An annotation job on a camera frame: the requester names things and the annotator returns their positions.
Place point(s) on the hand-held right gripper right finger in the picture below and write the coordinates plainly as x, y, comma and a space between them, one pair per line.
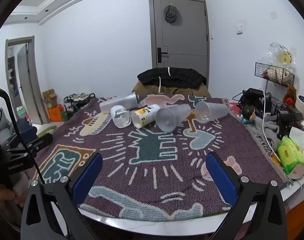
220, 177

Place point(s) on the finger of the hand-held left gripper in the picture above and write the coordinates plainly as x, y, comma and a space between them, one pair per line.
39, 140

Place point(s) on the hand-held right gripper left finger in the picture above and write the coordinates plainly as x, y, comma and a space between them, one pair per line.
88, 177

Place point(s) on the small clear plastic cup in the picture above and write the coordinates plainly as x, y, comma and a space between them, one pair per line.
120, 117

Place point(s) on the tall frosted plastic cup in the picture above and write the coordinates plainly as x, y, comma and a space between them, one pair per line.
121, 101

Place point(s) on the white yellow printed cup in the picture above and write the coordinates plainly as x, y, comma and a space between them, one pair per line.
145, 115

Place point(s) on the person's left hand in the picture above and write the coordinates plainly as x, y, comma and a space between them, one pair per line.
2, 197

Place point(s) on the orange bag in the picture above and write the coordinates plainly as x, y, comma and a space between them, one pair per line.
55, 113

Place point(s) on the cardboard box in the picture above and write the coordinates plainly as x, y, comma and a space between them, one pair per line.
49, 97

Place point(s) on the black shoe rack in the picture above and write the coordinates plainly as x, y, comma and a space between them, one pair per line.
78, 102

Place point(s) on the grey cloth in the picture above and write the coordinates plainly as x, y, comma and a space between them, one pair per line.
260, 132

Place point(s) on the grey open door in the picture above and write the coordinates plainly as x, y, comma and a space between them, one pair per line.
29, 80

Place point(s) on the small doll figurine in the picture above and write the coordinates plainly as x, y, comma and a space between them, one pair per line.
248, 115

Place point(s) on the purple printed blanket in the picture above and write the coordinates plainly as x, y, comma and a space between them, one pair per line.
154, 160

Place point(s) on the green tissue pack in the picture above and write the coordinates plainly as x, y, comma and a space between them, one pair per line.
291, 155

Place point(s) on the black box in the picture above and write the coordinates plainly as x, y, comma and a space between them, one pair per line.
253, 95

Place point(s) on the brown chair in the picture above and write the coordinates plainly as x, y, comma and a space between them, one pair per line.
147, 90

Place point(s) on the brown stuffed toy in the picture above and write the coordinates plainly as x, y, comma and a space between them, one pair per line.
290, 95

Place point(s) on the black garment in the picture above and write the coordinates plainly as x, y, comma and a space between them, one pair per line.
177, 77

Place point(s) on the white tape roll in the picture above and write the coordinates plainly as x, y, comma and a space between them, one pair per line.
302, 102

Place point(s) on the clear plastic bag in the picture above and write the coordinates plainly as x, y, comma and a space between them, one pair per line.
283, 55

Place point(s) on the grey hat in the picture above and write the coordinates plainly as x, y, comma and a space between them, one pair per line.
172, 13

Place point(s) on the white light switch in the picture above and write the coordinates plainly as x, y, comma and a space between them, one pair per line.
239, 28

